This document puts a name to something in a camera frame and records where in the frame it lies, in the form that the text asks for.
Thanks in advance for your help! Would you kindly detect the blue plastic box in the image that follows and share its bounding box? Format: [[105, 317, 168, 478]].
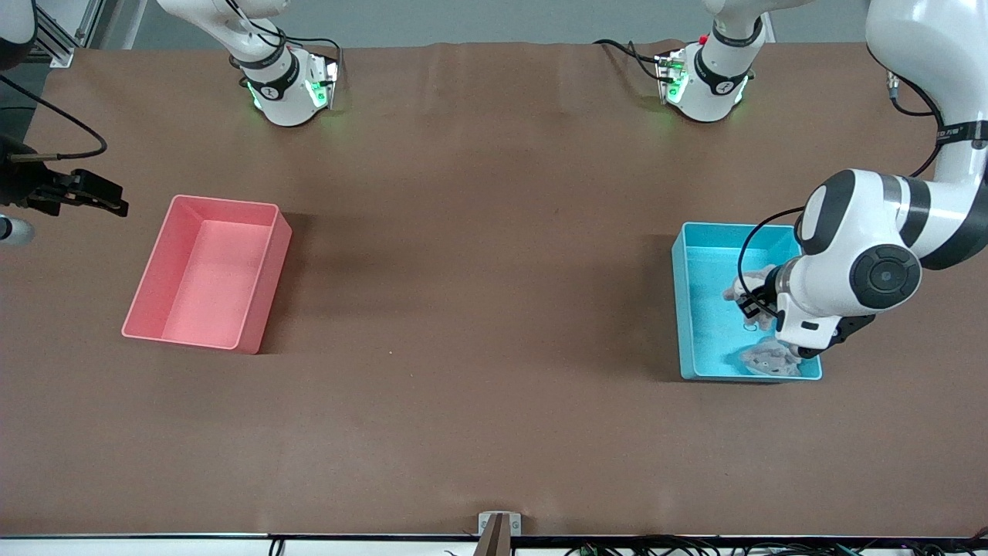
[[671, 222, 824, 383]]

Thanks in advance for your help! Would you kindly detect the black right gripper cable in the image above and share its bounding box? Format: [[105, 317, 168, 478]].
[[0, 73, 108, 162]]

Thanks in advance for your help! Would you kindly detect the black left arm base cable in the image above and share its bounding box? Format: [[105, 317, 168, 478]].
[[593, 39, 666, 83]]

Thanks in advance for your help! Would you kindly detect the pink plastic box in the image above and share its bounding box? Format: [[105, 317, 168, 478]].
[[121, 195, 293, 354]]

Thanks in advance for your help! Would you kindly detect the brown table cover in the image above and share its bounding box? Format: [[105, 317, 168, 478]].
[[0, 39, 988, 539]]

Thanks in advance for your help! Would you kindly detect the grey plush toy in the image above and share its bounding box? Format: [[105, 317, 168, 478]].
[[733, 338, 805, 378], [722, 265, 779, 331]]

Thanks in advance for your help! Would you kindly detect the silver arm base connector plate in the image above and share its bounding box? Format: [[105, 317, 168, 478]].
[[307, 54, 341, 110], [655, 49, 689, 106]]

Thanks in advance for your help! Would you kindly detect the aluminium frame profile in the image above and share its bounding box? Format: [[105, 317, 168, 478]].
[[31, 0, 118, 70]]

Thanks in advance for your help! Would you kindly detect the metal table edge bracket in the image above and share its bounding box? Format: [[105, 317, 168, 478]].
[[477, 511, 523, 556]]

